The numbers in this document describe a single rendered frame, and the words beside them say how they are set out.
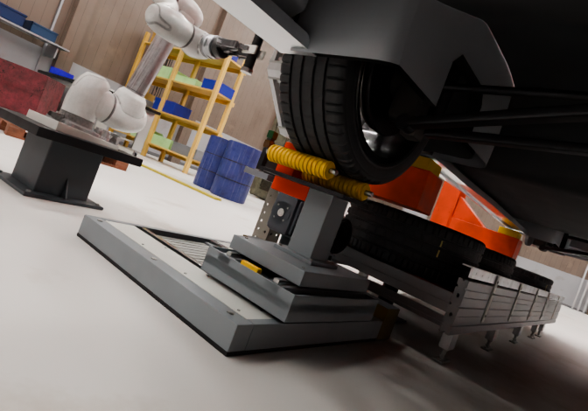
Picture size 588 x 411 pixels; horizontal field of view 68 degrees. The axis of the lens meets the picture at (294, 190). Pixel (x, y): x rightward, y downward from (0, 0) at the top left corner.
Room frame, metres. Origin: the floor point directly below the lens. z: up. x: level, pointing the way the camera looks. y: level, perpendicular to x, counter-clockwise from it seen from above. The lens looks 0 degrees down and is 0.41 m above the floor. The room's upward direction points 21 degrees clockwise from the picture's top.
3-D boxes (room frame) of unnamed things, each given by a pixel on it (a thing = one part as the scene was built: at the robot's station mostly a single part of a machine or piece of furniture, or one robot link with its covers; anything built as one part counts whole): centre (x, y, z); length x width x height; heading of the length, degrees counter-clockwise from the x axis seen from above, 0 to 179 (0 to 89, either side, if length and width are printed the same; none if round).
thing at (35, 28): (8.03, 5.44, 1.51); 0.48 x 0.35 x 0.19; 145
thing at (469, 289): (2.58, -1.48, 0.28); 2.47 x 0.06 x 0.22; 141
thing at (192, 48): (1.74, 0.58, 0.83); 0.16 x 0.13 x 0.11; 51
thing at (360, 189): (1.42, -0.11, 0.49); 0.29 x 0.06 x 0.06; 51
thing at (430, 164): (1.80, -0.45, 0.70); 0.14 x 0.14 x 0.05; 51
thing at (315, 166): (1.37, 0.02, 0.51); 0.29 x 0.06 x 0.06; 51
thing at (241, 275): (1.42, -0.11, 0.13); 0.50 x 0.36 x 0.10; 141
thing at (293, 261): (1.42, -0.11, 0.32); 0.40 x 0.30 x 0.28; 141
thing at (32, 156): (2.05, 1.09, 0.15); 0.50 x 0.50 x 0.30; 55
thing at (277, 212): (1.79, -0.14, 0.26); 0.42 x 0.18 x 0.35; 51
